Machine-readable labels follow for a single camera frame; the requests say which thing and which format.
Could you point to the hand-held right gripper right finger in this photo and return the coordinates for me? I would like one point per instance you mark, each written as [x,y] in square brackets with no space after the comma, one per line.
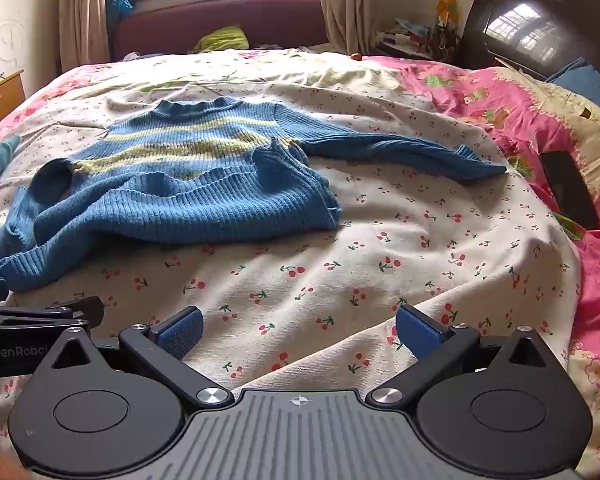
[420,332]

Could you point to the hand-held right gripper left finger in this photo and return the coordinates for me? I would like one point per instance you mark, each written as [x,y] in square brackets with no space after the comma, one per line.
[182,332]

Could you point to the blue knit sweater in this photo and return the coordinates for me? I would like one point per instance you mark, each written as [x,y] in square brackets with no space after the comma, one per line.
[180,195]

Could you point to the cherry print bedsheet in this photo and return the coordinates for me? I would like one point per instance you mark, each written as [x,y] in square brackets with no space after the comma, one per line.
[305,270]

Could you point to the wooden cabinet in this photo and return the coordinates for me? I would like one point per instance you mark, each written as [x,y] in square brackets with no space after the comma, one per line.
[2,102]

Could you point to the black phone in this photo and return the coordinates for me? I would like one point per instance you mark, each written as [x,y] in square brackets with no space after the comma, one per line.
[567,187]

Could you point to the pink floral quilt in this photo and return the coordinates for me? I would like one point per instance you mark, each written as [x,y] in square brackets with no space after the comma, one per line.
[530,110]

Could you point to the brown bag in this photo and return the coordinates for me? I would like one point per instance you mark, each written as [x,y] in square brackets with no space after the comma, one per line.
[442,42]

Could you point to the beige curtain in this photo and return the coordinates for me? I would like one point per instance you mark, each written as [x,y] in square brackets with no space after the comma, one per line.
[82,10]
[342,0]

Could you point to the pile of books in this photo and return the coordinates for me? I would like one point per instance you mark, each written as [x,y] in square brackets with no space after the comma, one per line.
[405,37]

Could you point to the green cushion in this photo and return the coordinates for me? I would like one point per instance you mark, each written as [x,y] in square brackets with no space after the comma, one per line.
[222,37]

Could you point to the blue pillow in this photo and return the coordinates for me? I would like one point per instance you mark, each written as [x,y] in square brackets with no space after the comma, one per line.
[590,85]

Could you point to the blue plastic bag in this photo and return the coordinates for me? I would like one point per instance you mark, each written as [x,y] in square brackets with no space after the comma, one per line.
[117,5]

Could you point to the yellow toy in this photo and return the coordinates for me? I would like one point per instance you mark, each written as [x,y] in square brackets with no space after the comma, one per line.
[447,10]

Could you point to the dark glossy headboard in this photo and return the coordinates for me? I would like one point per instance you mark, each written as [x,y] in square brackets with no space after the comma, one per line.
[530,25]

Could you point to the maroon sofa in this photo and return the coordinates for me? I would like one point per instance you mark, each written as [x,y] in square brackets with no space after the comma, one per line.
[260,15]

